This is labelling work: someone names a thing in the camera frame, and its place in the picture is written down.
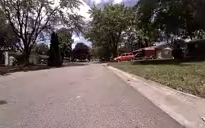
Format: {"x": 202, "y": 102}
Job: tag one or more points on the dark round tree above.
{"x": 81, "y": 51}

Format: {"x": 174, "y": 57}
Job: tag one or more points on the grass verge with leaves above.
{"x": 176, "y": 75}

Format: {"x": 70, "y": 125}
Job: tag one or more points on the red building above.
{"x": 149, "y": 52}

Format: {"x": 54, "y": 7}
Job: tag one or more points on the red car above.
{"x": 125, "y": 57}

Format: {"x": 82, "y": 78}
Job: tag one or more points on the dark building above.
{"x": 193, "y": 50}

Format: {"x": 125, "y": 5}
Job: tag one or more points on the small green tree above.
{"x": 66, "y": 43}

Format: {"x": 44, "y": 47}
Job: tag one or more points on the large green tree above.
{"x": 115, "y": 36}

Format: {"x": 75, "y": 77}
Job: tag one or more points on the grey asphalt road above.
{"x": 73, "y": 96}

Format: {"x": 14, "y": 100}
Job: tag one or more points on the pale concrete kerb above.
{"x": 163, "y": 100}

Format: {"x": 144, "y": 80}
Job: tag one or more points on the large sparse-leaved tree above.
{"x": 26, "y": 50}

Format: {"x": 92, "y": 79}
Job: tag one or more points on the pale house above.
{"x": 33, "y": 59}

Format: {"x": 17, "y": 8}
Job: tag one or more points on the dark narrow conifer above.
{"x": 54, "y": 53}

